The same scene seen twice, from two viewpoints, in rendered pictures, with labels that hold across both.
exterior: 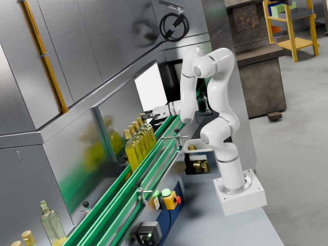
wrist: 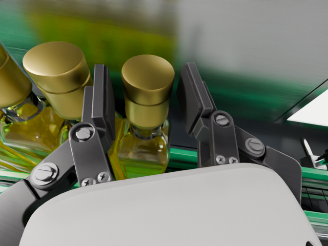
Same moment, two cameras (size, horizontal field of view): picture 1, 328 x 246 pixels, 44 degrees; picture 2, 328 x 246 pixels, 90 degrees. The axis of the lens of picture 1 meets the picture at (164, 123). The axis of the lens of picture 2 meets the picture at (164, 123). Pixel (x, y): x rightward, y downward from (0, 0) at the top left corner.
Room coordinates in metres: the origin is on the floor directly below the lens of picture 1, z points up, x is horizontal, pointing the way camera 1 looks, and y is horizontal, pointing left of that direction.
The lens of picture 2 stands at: (2.26, 0.03, 1.40)
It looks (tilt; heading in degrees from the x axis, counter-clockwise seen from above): 57 degrees down; 60
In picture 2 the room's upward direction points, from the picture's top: 12 degrees clockwise
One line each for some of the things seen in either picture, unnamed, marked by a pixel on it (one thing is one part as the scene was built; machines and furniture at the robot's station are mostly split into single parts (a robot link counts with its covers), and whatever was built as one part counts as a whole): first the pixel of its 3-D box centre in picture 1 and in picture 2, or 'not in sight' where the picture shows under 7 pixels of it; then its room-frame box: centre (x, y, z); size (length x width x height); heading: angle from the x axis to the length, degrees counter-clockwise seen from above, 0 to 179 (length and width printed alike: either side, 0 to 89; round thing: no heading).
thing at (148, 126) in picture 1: (150, 140); (144, 162); (2.28, 0.11, 1.16); 0.06 x 0.06 x 0.21; 65
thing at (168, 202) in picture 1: (169, 200); not in sight; (1.88, 0.09, 0.96); 0.07 x 0.07 x 0.07; 64
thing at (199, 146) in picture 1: (201, 150); not in sight; (2.36, -0.18, 0.97); 0.22 x 0.17 x 0.09; 64
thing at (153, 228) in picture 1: (149, 234); not in sight; (1.63, 0.20, 0.96); 0.08 x 0.08 x 0.08; 64
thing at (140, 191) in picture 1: (145, 193); not in sight; (1.74, 0.18, 1.11); 0.07 x 0.04 x 0.13; 64
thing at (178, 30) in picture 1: (173, 27); not in sight; (3.10, -0.26, 1.66); 0.21 x 0.05 x 0.21; 64
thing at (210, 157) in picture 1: (198, 157); not in sight; (2.37, -0.15, 0.92); 0.27 x 0.17 x 0.15; 64
